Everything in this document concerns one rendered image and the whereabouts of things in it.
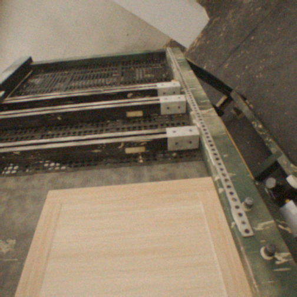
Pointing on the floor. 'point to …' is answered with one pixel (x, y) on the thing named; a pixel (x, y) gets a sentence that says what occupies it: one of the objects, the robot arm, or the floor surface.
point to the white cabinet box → (171, 17)
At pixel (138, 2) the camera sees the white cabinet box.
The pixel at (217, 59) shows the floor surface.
